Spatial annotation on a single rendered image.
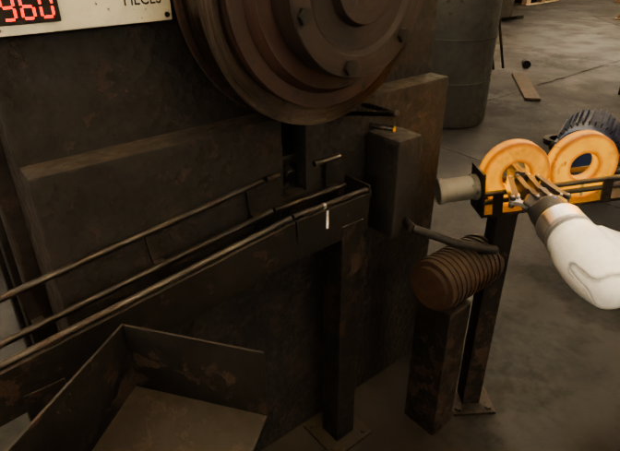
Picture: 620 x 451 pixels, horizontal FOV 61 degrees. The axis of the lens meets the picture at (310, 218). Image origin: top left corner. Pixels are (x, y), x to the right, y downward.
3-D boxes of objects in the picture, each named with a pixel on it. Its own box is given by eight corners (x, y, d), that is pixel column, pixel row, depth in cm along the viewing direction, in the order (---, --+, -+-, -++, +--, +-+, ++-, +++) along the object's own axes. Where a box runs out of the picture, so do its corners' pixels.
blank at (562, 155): (546, 134, 116) (554, 138, 113) (616, 124, 116) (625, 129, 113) (540, 196, 123) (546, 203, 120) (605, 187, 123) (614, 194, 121)
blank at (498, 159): (478, 142, 116) (483, 148, 113) (547, 133, 116) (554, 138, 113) (475, 205, 123) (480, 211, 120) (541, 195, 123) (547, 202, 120)
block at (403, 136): (359, 223, 128) (363, 128, 116) (382, 214, 132) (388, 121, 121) (391, 241, 120) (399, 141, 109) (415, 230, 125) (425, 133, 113)
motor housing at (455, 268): (392, 415, 146) (408, 252, 121) (442, 378, 158) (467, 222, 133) (429, 446, 137) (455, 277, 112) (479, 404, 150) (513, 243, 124)
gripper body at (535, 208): (530, 238, 102) (511, 212, 110) (572, 236, 103) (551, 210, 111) (540, 205, 98) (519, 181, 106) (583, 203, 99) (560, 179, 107)
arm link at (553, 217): (588, 256, 99) (572, 238, 104) (602, 216, 94) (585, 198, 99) (541, 259, 98) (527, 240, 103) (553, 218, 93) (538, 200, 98)
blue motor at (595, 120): (542, 186, 277) (555, 124, 261) (558, 152, 320) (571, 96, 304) (606, 199, 263) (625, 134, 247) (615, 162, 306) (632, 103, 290)
